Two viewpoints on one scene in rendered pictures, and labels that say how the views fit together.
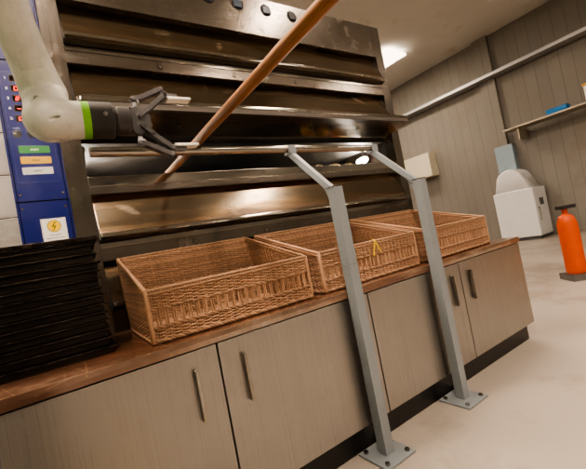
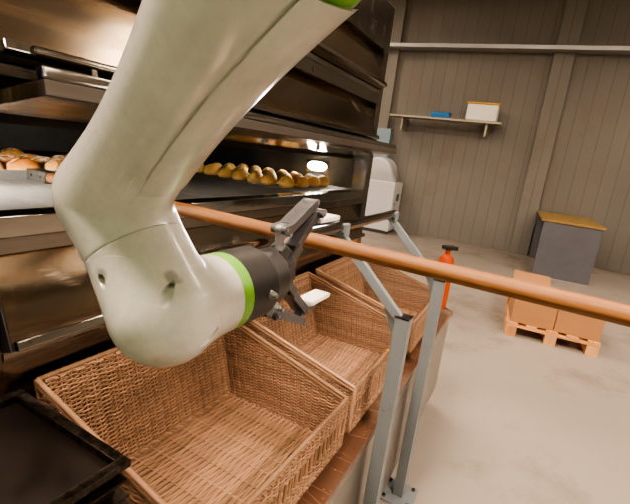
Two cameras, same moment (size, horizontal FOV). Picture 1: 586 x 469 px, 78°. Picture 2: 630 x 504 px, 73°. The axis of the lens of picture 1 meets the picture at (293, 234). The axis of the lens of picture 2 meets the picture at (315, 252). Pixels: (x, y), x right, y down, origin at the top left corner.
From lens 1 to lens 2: 0.95 m
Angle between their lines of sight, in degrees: 33
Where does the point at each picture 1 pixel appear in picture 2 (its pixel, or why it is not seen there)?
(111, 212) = (30, 286)
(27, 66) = (162, 192)
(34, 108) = (182, 325)
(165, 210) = not seen: hidden behind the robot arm
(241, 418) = not seen: outside the picture
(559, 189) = (413, 190)
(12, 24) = (218, 130)
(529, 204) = (388, 198)
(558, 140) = (429, 143)
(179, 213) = not seen: hidden behind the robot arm
